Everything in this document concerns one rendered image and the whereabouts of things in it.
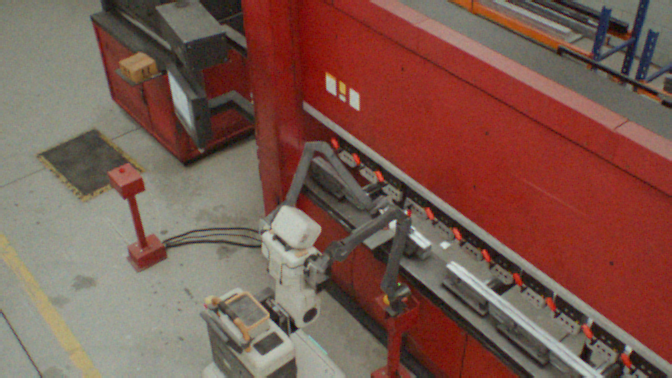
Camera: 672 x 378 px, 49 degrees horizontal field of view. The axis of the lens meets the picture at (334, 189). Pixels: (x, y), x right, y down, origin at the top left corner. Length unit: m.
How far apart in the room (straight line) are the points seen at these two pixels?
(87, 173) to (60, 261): 1.02
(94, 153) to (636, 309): 4.86
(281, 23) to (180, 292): 2.14
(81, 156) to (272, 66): 2.91
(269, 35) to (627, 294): 2.29
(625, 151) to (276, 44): 2.12
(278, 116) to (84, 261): 2.06
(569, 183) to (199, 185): 3.73
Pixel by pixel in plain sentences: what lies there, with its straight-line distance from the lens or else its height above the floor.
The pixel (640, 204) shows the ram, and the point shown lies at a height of 2.05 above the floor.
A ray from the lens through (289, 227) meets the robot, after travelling 3.71.
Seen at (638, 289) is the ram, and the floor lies 1.66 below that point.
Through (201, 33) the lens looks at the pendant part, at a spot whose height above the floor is 1.95.
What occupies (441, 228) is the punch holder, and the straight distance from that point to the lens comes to 3.89.
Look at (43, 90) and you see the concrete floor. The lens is 7.86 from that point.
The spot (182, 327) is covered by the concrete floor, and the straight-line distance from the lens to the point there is 5.12.
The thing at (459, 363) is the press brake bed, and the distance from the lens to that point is 4.24.
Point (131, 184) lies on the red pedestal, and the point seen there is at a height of 0.78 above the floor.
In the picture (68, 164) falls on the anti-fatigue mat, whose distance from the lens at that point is 6.71.
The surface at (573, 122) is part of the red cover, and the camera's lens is 2.96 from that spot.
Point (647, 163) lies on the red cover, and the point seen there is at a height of 2.24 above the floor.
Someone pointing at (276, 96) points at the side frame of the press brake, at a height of 1.51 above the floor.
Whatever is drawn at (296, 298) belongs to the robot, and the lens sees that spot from 3.98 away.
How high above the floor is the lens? 3.88
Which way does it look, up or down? 40 degrees down
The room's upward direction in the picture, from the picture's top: 1 degrees counter-clockwise
